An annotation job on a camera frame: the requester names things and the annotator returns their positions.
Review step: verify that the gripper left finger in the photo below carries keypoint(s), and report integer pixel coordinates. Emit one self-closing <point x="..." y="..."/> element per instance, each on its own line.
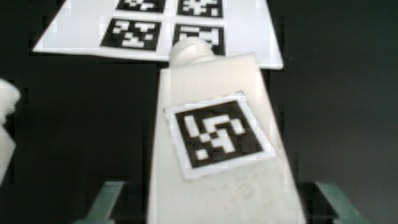
<point x="118" y="207"/>

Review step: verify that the white sheet with tags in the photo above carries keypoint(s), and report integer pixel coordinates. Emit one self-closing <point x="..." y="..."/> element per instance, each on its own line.
<point x="132" y="28"/>

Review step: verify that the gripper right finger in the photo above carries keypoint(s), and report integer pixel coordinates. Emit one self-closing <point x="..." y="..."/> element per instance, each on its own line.
<point x="328" y="206"/>

